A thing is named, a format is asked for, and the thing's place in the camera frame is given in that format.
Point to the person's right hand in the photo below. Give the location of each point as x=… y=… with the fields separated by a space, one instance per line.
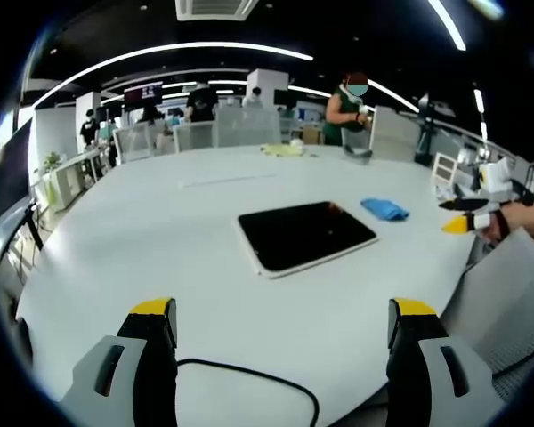
x=503 y=224

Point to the green potted plant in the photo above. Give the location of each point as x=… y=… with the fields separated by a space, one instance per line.
x=52 y=161

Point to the white low shelf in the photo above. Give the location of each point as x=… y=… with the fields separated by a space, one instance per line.
x=73 y=175

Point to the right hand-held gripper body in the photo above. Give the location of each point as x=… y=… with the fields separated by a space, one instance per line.
x=496 y=178

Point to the white mesh chair back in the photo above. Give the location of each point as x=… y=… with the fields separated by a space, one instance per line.
x=133 y=142
x=248 y=126
x=196 y=137

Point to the small white frame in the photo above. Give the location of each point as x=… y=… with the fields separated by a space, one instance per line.
x=445 y=168

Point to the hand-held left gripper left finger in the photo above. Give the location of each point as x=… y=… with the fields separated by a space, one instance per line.
x=138 y=356

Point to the white mesh office chair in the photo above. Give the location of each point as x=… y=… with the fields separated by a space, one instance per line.
x=503 y=289

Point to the yellow cloth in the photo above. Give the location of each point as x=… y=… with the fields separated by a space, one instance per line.
x=282 y=150

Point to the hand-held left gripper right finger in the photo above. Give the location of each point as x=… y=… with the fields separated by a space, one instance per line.
x=423 y=360

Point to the ceiling air conditioner vent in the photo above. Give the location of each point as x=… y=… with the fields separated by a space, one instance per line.
x=213 y=10

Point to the blue cleaning cloth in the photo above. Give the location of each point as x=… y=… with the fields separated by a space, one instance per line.
x=385 y=208

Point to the small white object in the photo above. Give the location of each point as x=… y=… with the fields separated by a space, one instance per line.
x=296 y=142

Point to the black tripod stand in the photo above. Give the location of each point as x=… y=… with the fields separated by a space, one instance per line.
x=426 y=138

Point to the large dark monitor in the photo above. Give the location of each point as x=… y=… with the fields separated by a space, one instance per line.
x=11 y=173

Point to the hanging display screen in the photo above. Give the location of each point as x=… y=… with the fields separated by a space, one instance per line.
x=143 y=93

